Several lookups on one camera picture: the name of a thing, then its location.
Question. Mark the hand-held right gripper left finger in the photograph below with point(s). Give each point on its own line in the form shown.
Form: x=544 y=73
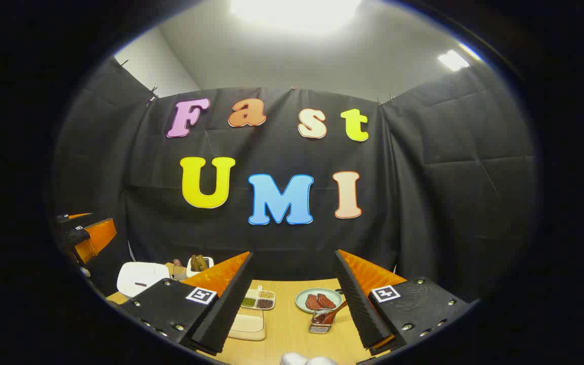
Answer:
x=228 y=304

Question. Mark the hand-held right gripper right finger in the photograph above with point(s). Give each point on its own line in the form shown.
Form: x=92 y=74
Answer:
x=358 y=304

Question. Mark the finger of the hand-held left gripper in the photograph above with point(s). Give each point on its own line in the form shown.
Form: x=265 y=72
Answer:
x=74 y=219
x=97 y=238

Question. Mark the brown wooden spoon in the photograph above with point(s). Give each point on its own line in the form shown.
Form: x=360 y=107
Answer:
x=335 y=310

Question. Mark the clear container of rice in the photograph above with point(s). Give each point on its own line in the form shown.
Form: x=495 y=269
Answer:
x=249 y=324

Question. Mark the white rice cooker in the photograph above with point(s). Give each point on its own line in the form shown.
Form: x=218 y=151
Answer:
x=140 y=276

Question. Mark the red meat slice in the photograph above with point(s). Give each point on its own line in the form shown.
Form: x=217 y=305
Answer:
x=313 y=302
x=326 y=300

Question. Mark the white divided bean tray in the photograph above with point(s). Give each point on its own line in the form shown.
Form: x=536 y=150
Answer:
x=265 y=295

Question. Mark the white toaster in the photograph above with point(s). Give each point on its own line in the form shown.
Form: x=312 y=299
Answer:
x=210 y=262

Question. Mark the brown toast slice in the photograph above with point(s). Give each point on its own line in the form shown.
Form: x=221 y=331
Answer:
x=203 y=262
x=194 y=262

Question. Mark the pale green plate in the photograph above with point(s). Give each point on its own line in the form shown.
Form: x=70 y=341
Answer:
x=301 y=300

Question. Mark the clear plastic water bottle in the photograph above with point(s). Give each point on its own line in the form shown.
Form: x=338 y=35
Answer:
x=179 y=268

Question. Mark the black backdrop cloth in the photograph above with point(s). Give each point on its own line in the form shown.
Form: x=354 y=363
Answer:
x=424 y=177

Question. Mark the small ceiling light panel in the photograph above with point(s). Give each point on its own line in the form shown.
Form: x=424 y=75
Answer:
x=453 y=60

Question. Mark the large ceiling light panel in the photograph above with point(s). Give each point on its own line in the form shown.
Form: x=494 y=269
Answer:
x=294 y=12

